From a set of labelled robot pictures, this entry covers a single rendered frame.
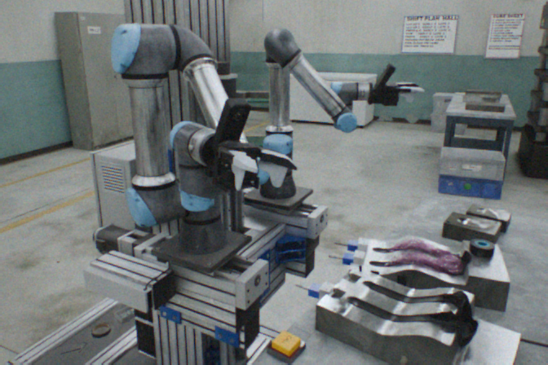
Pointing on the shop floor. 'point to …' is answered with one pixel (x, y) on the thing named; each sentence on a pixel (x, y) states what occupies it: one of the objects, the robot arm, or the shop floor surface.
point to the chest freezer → (297, 96)
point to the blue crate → (470, 186)
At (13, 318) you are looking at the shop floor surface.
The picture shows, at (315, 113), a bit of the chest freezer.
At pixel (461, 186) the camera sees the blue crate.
